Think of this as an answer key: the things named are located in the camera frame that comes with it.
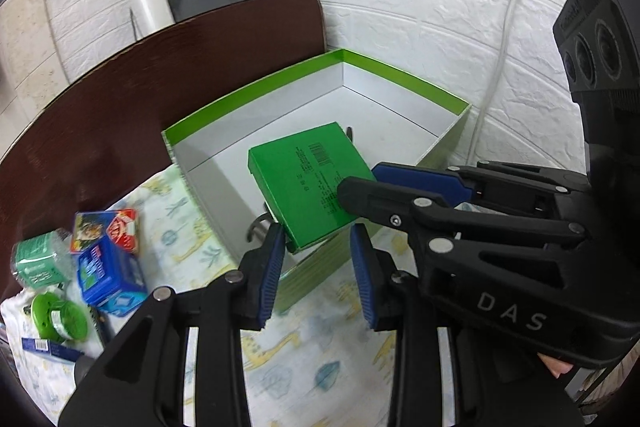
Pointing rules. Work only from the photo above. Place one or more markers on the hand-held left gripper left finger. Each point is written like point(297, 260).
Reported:
point(267, 274)

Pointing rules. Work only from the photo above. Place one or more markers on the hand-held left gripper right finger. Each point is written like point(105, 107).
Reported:
point(362, 277)

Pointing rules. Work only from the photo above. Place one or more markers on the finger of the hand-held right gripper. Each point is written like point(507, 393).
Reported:
point(420, 182)
point(380, 204)

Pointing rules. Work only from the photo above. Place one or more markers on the green and white cardboard box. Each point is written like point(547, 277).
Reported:
point(400, 117)

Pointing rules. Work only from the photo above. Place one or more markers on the green carton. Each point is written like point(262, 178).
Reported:
point(305, 187)

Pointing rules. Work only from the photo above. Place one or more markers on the blue mint tin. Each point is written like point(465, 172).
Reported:
point(110, 277)

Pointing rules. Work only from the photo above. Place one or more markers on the blue packet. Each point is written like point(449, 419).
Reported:
point(50, 349)

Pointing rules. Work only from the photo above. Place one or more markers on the person's right hand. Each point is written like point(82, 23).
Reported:
point(556, 364)

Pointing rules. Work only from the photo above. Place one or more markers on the animal printed cloth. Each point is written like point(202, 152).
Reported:
point(310, 357)

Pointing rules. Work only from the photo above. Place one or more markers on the dark pen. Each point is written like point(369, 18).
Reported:
point(102, 327)

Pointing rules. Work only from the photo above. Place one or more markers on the green round container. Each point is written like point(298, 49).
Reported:
point(60, 317)

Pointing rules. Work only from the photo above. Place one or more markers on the green plastic packet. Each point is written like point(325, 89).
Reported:
point(40, 259)

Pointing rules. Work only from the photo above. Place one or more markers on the dark brown wooden board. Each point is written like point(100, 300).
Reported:
point(150, 77)

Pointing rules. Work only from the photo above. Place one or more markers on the beige speckled tile board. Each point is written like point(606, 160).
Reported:
point(27, 42)

